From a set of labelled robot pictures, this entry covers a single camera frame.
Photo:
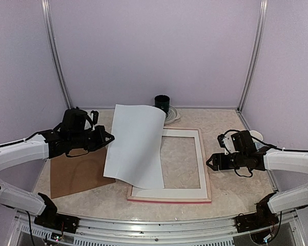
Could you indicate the aluminium front rail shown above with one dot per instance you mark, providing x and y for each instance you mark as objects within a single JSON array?
[{"x": 95, "y": 231}]

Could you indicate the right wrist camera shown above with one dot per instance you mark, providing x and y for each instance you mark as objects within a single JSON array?
[{"x": 226, "y": 143}]

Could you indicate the white mat board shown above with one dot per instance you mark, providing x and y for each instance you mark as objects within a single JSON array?
[{"x": 198, "y": 166}]

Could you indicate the aluminium corner post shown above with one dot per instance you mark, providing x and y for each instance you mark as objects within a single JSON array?
[
  {"x": 54, "y": 52},
  {"x": 255, "y": 54}
]

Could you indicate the landscape photo print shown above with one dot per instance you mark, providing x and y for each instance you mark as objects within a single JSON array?
[{"x": 134, "y": 155}]

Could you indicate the striped ceramic plate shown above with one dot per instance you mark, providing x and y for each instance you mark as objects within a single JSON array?
[{"x": 172, "y": 116}]

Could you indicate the light blue paper cup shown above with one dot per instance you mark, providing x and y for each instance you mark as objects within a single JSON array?
[{"x": 256, "y": 137}]

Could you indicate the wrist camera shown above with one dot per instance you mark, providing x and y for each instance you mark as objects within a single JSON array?
[
  {"x": 226, "y": 143},
  {"x": 94, "y": 116}
]

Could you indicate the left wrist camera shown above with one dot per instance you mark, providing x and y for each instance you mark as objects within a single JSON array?
[{"x": 94, "y": 116}]

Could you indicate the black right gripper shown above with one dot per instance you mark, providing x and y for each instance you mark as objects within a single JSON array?
[{"x": 216, "y": 157}]

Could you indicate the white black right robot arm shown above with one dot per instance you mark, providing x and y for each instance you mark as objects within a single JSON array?
[{"x": 289, "y": 168}]

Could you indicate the right aluminium corner post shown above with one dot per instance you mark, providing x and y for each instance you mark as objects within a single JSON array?
[{"x": 255, "y": 54}]

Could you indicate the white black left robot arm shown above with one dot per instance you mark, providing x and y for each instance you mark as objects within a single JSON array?
[{"x": 77, "y": 130}]

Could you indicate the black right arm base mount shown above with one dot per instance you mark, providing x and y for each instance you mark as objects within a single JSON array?
[{"x": 253, "y": 221}]

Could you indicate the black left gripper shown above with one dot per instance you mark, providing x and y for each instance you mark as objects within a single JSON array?
[{"x": 101, "y": 140}]

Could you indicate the pink wooden picture frame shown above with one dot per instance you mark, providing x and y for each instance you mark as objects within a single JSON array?
[{"x": 205, "y": 179}]

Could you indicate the brown backing board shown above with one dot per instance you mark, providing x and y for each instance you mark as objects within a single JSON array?
[{"x": 80, "y": 173}]

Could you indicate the left aluminium corner post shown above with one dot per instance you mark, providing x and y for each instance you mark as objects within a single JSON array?
[{"x": 54, "y": 52}]

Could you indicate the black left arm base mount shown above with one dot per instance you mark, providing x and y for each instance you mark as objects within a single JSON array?
[{"x": 59, "y": 222}]

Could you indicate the dark green cup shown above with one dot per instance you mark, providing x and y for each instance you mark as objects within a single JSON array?
[{"x": 162, "y": 102}]

